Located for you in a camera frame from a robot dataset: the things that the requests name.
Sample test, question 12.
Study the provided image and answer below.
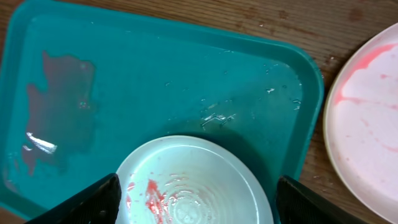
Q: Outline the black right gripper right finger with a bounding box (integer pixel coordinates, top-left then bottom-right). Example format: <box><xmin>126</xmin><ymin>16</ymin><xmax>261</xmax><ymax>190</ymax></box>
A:
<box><xmin>275</xmin><ymin>175</ymin><xmax>366</xmax><ymax>224</ymax></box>

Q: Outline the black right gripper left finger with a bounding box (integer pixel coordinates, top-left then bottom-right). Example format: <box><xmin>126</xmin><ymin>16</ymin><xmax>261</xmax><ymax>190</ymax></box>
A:
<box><xmin>25</xmin><ymin>173</ymin><xmax>122</xmax><ymax>224</ymax></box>

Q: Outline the light blue plate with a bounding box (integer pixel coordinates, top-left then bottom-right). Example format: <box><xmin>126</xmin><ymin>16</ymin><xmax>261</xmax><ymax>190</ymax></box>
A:
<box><xmin>116</xmin><ymin>136</ymin><xmax>274</xmax><ymax>224</ymax></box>

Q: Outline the yellow-green plate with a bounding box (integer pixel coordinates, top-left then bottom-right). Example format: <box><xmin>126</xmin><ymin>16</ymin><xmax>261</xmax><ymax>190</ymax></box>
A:
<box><xmin>323</xmin><ymin>24</ymin><xmax>397</xmax><ymax>223</ymax></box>

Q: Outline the blue plastic tray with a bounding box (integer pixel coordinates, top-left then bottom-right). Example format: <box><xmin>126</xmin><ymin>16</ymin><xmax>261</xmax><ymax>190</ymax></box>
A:
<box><xmin>1</xmin><ymin>1</ymin><xmax>324</xmax><ymax>219</ymax></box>

